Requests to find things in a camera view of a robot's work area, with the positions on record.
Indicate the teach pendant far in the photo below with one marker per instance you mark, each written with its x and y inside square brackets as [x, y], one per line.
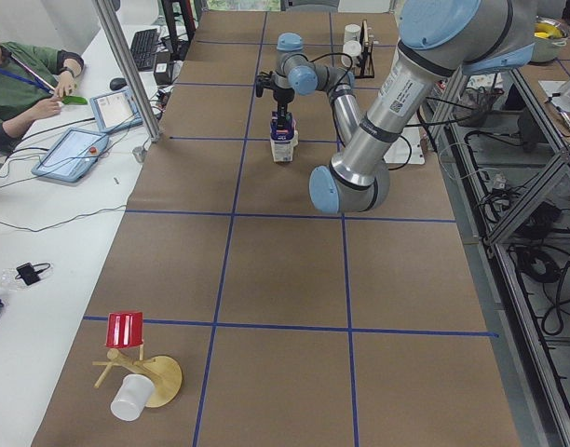
[115, 111]

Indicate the blue white milk carton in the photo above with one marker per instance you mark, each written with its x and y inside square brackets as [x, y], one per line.
[283, 140]

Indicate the metal bowl with bananas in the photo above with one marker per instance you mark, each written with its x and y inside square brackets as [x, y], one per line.
[550, 39]

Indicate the person in green shirt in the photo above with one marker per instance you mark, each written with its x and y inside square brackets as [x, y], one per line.
[33, 82]

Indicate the small silver tape roll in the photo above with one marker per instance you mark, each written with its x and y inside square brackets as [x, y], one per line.
[139, 154]

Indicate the teach pendant near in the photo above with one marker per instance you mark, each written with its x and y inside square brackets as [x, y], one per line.
[71, 157]

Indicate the white tilted cup front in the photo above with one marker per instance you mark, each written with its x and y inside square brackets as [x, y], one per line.
[352, 50]

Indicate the small black device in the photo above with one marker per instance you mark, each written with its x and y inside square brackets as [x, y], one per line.
[30, 273]

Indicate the black wire cup rack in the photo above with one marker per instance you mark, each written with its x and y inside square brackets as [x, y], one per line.
[364, 66]

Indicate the teach pendant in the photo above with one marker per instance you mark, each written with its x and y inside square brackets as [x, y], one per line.
[115, 111]
[71, 157]

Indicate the black keyboard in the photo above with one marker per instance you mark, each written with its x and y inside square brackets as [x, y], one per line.
[143, 49]

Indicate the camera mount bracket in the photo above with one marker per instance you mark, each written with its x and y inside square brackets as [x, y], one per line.
[262, 82]

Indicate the white upside-down cup rear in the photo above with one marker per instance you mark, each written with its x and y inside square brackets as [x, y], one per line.
[352, 32]

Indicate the aluminium frame post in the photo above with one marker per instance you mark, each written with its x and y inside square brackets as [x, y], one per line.
[120, 48]

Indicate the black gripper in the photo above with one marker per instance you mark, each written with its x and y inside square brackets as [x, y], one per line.
[281, 99]

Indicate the black computer mouse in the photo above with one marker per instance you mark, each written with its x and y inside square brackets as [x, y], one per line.
[117, 83]

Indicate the red plastic cup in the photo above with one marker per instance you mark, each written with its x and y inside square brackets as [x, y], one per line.
[124, 329]

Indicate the white plastic cup lying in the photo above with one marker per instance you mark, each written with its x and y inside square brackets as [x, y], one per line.
[131, 397]

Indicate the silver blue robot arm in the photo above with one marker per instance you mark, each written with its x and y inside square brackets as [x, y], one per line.
[436, 39]

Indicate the wooden round stand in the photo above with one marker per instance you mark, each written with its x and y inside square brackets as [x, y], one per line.
[165, 373]

